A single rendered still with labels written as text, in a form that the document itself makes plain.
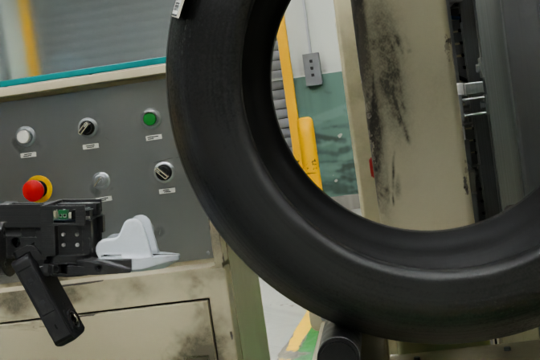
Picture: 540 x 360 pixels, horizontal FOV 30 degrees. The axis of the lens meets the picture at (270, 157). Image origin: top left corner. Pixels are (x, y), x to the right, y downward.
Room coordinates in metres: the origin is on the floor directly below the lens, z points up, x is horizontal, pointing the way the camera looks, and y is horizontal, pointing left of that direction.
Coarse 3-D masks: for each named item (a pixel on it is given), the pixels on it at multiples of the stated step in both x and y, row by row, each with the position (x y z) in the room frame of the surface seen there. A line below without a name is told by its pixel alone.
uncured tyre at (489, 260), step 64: (192, 0) 1.04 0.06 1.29; (256, 0) 1.29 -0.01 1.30; (192, 64) 1.03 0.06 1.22; (256, 64) 1.29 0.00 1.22; (192, 128) 1.04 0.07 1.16; (256, 128) 1.29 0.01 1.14; (256, 192) 1.02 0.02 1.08; (320, 192) 1.29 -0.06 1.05; (256, 256) 1.04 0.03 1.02; (320, 256) 1.01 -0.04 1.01; (384, 256) 1.27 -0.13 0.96; (448, 256) 1.27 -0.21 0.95; (512, 256) 1.01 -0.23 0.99; (384, 320) 1.02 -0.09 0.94; (448, 320) 1.00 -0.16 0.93; (512, 320) 1.01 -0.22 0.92
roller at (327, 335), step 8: (328, 328) 1.09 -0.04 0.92; (336, 328) 1.07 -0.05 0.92; (344, 328) 1.07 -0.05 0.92; (328, 336) 1.05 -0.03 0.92; (336, 336) 1.04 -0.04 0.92; (344, 336) 1.04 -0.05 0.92; (352, 336) 1.06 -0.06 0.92; (360, 336) 1.10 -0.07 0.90; (320, 344) 1.05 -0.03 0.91; (328, 344) 1.03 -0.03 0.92; (336, 344) 1.03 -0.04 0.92; (344, 344) 1.03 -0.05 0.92; (352, 344) 1.03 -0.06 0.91; (360, 344) 1.07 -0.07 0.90; (320, 352) 1.03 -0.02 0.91; (328, 352) 1.03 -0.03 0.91; (336, 352) 1.03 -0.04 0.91; (344, 352) 1.03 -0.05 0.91; (352, 352) 1.02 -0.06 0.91; (360, 352) 1.05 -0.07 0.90
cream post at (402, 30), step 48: (384, 0) 1.38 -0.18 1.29; (432, 0) 1.38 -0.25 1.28; (384, 48) 1.38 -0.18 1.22; (432, 48) 1.38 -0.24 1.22; (384, 96) 1.39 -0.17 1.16; (432, 96) 1.38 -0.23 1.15; (384, 144) 1.39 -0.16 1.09; (432, 144) 1.38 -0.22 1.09; (384, 192) 1.39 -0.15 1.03; (432, 192) 1.38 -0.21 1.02
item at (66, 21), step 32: (0, 0) 1.85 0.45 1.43; (32, 0) 1.84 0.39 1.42; (64, 0) 1.84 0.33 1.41; (96, 0) 1.83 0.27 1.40; (128, 0) 1.82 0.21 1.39; (160, 0) 1.82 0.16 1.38; (0, 32) 1.85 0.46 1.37; (32, 32) 1.85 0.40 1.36; (64, 32) 1.84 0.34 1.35; (96, 32) 1.83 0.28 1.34; (128, 32) 1.83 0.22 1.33; (160, 32) 1.82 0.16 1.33; (0, 64) 1.85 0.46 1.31; (32, 64) 1.85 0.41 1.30; (64, 64) 1.84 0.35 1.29; (96, 64) 1.83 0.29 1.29; (128, 64) 1.82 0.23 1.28
